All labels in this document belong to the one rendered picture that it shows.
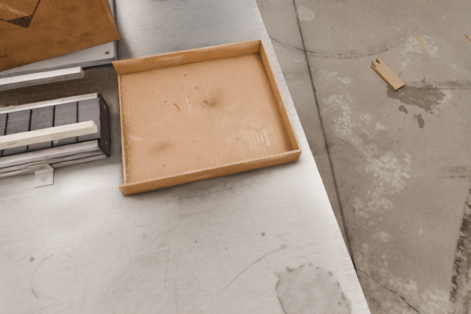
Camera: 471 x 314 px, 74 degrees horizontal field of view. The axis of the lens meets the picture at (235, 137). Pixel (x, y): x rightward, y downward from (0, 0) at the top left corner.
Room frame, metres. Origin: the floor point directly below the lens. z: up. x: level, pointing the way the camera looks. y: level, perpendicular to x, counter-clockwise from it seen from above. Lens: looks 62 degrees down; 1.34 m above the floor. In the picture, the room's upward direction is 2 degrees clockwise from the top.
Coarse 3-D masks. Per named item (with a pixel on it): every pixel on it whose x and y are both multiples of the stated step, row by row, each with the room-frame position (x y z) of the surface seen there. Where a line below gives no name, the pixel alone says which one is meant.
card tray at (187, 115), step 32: (128, 64) 0.41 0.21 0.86; (160, 64) 0.43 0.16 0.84; (192, 64) 0.44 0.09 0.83; (224, 64) 0.44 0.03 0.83; (256, 64) 0.44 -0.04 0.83; (128, 96) 0.35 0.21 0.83; (160, 96) 0.36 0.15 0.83; (192, 96) 0.36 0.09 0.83; (224, 96) 0.36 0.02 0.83; (256, 96) 0.36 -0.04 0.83; (128, 128) 0.28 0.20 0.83; (160, 128) 0.28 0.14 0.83; (192, 128) 0.29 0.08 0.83; (224, 128) 0.29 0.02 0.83; (256, 128) 0.29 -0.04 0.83; (288, 128) 0.28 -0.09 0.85; (128, 160) 0.22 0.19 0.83; (160, 160) 0.22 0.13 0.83; (192, 160) 0.22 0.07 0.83; (224, 160) 0.22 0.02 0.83; (256, 160) 0.21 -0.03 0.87; (288, 160) 0.22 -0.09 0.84; (128, 192) 0.16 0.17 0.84
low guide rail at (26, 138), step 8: (48, 128) 0.23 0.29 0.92; (56, 128) 0.23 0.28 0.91; (64, 128) 0.23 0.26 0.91; (72, 128) 0.23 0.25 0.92; (80, 128) 0.23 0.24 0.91; (88, 128) 0.24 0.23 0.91; (96, 128) 0.24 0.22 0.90; (8, 136) 0.22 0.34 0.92; (16, 136) 0.22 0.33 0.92; (24, 136) 0.22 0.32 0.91; (32, 136) 0.22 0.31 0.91; (40, 136) 0.22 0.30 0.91; (48, 136) 0.22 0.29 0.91; (56, 136) 0.22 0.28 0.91; (64, 136) 0.23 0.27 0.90; (72, 136) 0.23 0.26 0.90; (0, 144) 0.21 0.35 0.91; (8, 144) 0.21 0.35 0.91; (16, 144) 0.21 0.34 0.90; (24, 144) 0.21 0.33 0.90
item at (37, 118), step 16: (16, 112) 0.28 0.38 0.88; (32, 112) 0.28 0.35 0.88; (48, 112) 0.28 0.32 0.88; (64, 112) 0.28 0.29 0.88; (80, 112) 0.29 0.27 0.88; (96, 112) 0.29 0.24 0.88; (0, 128) 0.25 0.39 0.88; (16, 128) 0.25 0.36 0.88; (32, 128) 0.25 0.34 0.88; (32, 144) 0.22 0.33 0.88; (48, 144) 0.22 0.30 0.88; (64, 144) 0.22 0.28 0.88
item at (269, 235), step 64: (128, 0) 0.63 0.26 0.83; (192, 0) 0.64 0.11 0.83; (0, 192) 0.16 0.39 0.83; (64, 192) 0.16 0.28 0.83; (192, 192) 0.17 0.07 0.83; (256, 192) 0.17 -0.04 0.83; (320, 192) 0.17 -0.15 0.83; (0, 256) 0.06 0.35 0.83; (64, 256) 0.06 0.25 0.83; (128, 256) 0.06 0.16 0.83; (192, 256) 0.07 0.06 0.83; (256, 256) 0.07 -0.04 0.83; (320, 256) 0.07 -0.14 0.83
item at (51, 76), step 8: (40, 72) 0.30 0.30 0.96; (48, 72) 0.30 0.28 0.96; (56, 72) 0.30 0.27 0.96; (64, 72) 0.30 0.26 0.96; (72, 72) 0.31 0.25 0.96; (80, 72) 0.31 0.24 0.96; (0, 80) 0.29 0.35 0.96; (8, 80) 0.29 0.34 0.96; (16, 80) 0.29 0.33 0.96; (24, 80) 0.29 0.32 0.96; (32, 80) 0.29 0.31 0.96; (40, 80) 0.29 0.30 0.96; (48, 80) 0.29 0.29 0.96; (56, 80) 0.30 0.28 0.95; (64, 80) 0.30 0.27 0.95; (0, 88) 0.28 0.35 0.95; (8, 88) 0.28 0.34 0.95
